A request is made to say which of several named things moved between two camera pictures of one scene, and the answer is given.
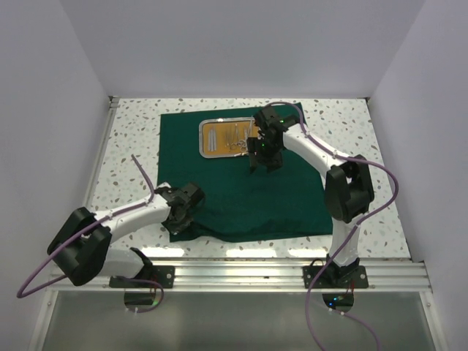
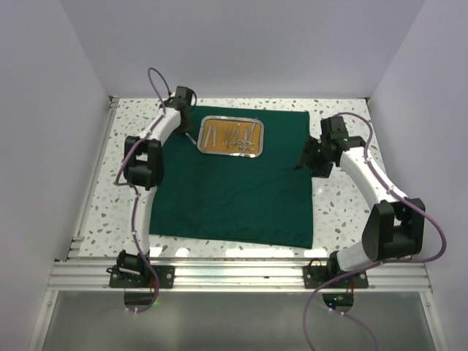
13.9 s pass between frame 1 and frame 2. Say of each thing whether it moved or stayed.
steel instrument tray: stayed
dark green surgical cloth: moved
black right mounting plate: stayed
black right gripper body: moved
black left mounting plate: stayed
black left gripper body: moved
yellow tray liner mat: stayed
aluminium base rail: stayed
